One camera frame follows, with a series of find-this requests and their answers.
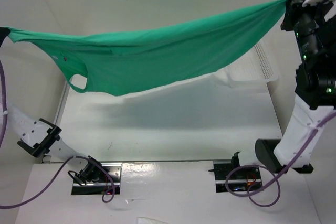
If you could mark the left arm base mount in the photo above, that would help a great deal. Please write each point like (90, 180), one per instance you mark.
(101, 179)

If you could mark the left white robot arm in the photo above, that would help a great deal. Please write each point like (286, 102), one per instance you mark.
(40, 137)

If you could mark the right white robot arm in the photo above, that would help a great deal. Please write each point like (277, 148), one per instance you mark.
(314, 92)

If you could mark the aluminium table edge rail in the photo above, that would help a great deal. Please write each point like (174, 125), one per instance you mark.
(57, 118)

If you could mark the white plastic mesh basket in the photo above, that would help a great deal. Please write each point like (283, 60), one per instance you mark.
(257, 66)

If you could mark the green tank top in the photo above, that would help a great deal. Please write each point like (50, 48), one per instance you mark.
(134, 61)

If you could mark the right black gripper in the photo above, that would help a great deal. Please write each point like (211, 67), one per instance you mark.
(295, 8)

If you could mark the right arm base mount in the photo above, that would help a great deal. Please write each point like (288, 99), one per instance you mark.
(240, 181)

